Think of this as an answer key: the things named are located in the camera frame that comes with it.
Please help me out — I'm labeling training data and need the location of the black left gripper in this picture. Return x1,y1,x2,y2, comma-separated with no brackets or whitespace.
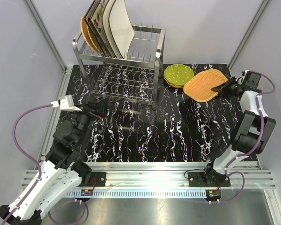
69,97,109,146

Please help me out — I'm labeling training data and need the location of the woven wicker plate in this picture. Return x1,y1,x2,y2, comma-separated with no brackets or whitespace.
210,68,228,82
81,16,102,53
183,69,225,102

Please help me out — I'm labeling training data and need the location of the green polka dot plate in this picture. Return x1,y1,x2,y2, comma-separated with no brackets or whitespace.
164,64,194,79

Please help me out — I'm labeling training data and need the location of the yellow polka dot plate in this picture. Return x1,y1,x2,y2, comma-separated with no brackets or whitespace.
164,78,192,88

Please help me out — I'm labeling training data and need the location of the white square plate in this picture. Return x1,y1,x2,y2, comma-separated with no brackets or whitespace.
109,0,135,59

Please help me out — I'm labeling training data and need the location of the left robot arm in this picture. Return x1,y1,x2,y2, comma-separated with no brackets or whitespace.
0,95,109,225

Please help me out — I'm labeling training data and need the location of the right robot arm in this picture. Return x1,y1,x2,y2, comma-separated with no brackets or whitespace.
203,71,276,186

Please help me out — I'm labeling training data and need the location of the stainless steel dish rack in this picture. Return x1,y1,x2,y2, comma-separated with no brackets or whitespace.
72,24,166,109

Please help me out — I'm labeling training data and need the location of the fruit pattern square plate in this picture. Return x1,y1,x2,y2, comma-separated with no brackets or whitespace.
85,0,114,57

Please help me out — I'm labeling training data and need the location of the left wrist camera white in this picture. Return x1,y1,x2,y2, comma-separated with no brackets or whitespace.
51,95,82,112

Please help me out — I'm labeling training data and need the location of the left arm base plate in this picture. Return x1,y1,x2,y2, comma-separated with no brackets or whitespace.
79,172,107,187

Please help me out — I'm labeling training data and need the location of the aluminium frame rail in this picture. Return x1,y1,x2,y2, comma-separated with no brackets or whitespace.
22,161,277,200

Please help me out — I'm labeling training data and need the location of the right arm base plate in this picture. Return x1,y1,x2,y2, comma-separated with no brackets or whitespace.
187,171,231,188

